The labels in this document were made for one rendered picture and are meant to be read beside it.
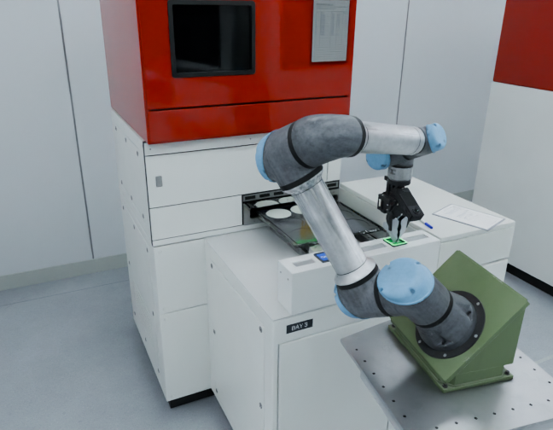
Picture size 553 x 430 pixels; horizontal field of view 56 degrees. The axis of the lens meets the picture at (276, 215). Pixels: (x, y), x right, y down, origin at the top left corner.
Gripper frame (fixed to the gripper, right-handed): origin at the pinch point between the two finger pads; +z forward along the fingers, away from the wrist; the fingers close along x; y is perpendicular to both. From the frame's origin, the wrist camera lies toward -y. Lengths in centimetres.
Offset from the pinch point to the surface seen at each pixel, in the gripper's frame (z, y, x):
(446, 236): 0.9, -3.6, -17.8
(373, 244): 1.3, 2.4, 7.3
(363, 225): 7.5, 27.9, -6.9
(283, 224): 7.5, 41.0, 20.1
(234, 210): 6, 59, 33
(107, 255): 87, 207, 67
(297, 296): 9.3, -4.0, 38.1
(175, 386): 82, 58, 62
